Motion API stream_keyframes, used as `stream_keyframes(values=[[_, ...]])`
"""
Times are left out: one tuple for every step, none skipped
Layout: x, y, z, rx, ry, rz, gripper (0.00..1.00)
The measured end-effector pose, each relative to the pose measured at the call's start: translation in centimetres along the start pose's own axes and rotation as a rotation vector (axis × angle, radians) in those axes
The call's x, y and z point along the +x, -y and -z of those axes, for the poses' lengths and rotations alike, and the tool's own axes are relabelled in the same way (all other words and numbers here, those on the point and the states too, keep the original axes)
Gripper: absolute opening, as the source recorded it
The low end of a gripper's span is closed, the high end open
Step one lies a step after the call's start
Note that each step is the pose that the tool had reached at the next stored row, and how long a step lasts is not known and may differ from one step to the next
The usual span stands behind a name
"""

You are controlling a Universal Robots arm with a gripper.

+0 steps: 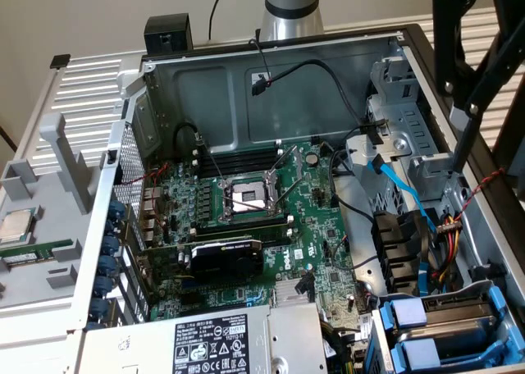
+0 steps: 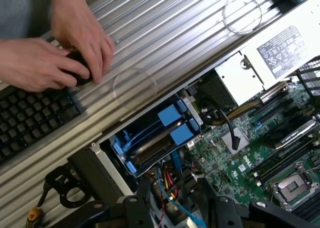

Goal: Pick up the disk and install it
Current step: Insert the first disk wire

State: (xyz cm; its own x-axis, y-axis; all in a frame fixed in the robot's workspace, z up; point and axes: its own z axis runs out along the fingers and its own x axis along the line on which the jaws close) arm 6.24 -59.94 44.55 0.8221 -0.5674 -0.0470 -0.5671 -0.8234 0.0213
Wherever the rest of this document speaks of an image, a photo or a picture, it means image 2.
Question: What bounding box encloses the grey disk bay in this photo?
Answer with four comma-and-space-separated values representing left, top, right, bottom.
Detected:
107, 94, 204, 178

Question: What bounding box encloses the person's right hand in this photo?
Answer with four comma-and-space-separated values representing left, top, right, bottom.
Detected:
4, 36, 90, 93

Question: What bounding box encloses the person's left hand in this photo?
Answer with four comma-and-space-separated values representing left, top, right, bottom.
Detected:
49, 0, 116, 86

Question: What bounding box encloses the green motherboard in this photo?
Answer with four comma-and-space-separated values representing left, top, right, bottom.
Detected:
178, 82, 320, 228

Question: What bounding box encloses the open PC case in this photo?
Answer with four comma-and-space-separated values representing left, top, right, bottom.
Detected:
66, 0, 320, 228

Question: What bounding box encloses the CPU socket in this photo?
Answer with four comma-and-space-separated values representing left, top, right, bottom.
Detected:
270, 172, 320, 214

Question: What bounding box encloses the silver chipset heatsink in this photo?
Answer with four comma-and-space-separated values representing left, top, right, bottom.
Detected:
220, 129, 251, 156

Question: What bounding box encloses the black RAM slot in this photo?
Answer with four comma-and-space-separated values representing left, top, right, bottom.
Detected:
249, 144, 320, 181
254, 150, 320, 188
293, 199, 320, 221

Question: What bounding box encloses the yellow black screwdriver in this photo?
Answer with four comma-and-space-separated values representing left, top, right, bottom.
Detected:
25, 206, 43, 228

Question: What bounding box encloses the clear round disc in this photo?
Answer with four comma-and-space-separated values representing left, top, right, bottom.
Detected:
221, 0, 263, 36
112, 66, 158, 112

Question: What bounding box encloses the black keyboard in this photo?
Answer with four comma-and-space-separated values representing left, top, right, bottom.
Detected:
0, 86, 84, 164

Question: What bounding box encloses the grey power supply unit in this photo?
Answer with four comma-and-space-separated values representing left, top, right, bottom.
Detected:
213, 0, 320, 108

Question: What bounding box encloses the person's grey shirt trunk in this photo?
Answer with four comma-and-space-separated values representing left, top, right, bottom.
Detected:
0, 0, 55, 40

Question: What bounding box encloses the black clamp bracket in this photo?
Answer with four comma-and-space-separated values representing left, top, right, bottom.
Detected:
36, 162, 94, 210

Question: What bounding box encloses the black cable with connector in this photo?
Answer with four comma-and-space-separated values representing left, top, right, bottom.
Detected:
216, 107, 243, 152

